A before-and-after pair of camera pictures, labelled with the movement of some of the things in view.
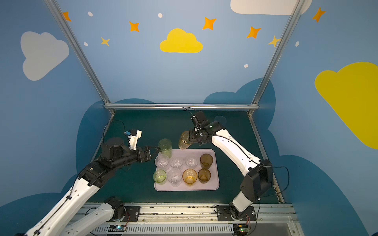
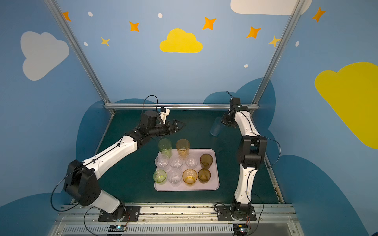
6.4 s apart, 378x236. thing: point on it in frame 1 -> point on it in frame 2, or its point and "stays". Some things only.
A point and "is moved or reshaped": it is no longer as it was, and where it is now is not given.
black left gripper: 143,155 -> 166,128
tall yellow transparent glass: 184,142 is moved or reshaped
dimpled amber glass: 206,161 stays
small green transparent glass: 159,176 stays
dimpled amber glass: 204,175 stays
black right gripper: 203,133 -> 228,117
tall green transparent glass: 165,147 stays
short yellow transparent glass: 189,176 stays
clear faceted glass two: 176,162 stays
